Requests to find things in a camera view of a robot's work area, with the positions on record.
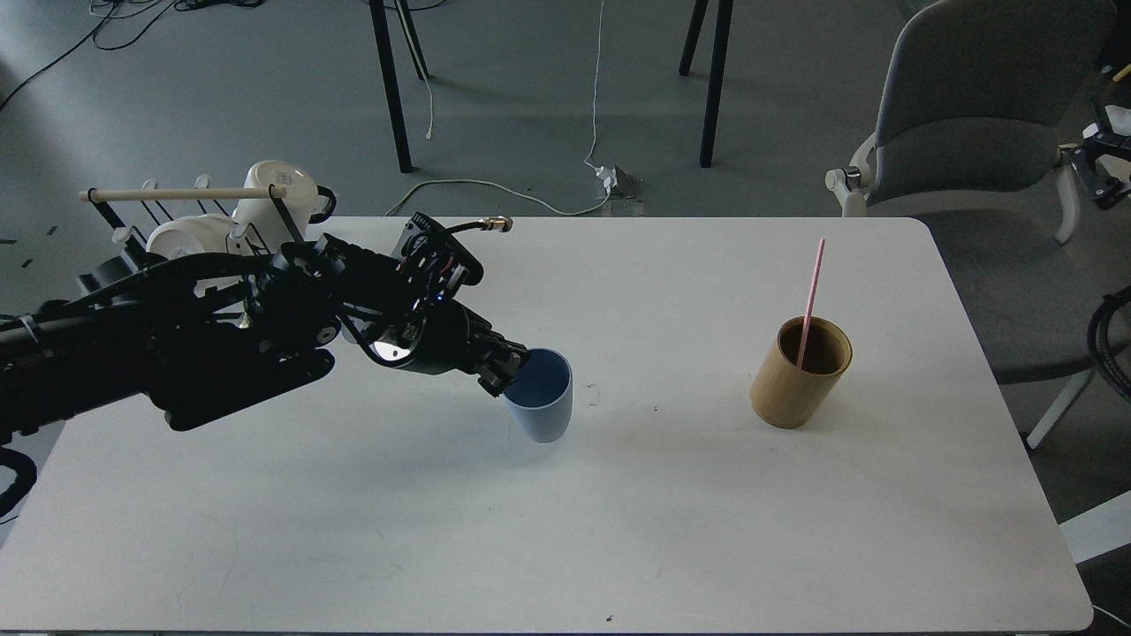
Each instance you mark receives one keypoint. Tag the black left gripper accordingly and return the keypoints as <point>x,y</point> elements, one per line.
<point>451,337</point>

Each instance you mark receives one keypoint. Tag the blue plastic cup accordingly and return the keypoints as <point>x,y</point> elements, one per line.
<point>540,398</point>

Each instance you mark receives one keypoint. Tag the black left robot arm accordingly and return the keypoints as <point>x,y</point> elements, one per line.
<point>206,336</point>

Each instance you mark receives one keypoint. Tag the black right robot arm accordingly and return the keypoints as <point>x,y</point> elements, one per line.
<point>1097,164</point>

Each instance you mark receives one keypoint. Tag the white power plug adapter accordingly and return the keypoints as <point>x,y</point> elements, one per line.
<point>617,183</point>

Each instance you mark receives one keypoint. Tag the white mug upright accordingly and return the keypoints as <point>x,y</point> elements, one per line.
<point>268,223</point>

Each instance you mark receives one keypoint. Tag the bamboo cylinder holder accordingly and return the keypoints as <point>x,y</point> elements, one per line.
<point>799,371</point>

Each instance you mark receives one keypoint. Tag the black table legs left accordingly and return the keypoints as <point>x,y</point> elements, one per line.
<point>388,71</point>

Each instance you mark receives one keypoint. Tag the black table legs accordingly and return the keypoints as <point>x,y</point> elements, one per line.
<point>388,71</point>
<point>720,46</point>

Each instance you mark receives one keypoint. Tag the white mug lying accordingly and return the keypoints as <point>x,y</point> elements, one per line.
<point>193,234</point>

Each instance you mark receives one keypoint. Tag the black table legs right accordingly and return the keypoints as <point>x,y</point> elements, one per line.
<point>720,46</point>

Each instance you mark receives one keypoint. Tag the grey office chair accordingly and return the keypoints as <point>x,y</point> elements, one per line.
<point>972,100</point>

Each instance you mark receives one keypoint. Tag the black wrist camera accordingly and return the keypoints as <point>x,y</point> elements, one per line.
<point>435,263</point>

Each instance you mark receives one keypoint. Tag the black wire dish rack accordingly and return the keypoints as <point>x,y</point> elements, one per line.
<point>129,235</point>

